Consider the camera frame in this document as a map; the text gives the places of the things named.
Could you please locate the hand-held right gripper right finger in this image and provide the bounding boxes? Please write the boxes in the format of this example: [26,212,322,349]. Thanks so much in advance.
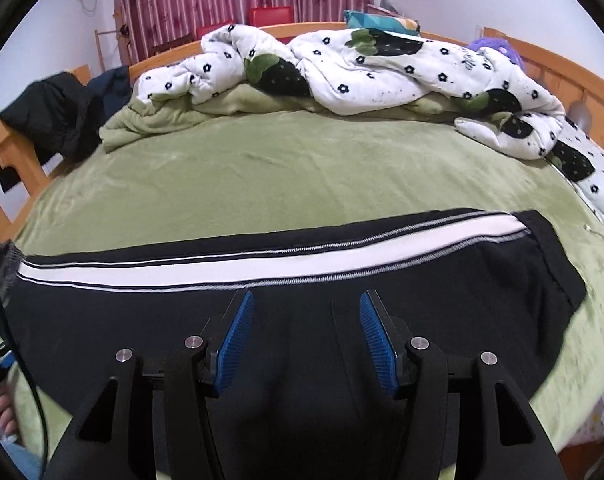
[358,291,568,480]

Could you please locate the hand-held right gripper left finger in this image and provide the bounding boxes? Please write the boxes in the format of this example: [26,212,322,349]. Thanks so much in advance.
[42,290,256,480]

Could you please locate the black pants with white stripe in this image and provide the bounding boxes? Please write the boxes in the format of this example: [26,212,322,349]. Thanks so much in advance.
[4,208,588,480]

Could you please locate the person's left hand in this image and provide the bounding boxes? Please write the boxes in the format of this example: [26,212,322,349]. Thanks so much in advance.
[0,392,20,443]

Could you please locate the person's leg in jeans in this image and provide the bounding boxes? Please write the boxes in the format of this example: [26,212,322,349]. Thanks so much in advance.
[2,440,45,480]

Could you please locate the green fleece blanket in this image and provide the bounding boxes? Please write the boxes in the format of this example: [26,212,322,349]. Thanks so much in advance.
[12,85,604,480]

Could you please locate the black jacket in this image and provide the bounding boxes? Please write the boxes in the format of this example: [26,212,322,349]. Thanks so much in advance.
[0,72,103,166]

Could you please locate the white floral quilt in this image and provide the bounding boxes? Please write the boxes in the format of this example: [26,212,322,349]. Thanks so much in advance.
[134,24,604,238]

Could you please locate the dark blue garment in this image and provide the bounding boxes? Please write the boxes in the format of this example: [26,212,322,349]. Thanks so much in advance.
[87,66,133,126]

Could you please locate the red chair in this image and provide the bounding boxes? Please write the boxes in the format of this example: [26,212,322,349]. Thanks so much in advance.
[196,21,235,41]
[248,6,294,26]

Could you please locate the wooden clothes rack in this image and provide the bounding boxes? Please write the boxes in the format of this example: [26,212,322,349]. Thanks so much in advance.
[94,10,133,76]

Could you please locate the purple plush toy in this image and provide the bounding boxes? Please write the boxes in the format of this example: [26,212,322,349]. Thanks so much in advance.
[467,36,525,66]

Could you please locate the teal patterned pillow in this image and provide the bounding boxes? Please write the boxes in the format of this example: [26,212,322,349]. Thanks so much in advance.
[343,10,422,36]

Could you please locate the black cable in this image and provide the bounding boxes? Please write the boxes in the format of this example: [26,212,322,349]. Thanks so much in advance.
[0,235,50,466]

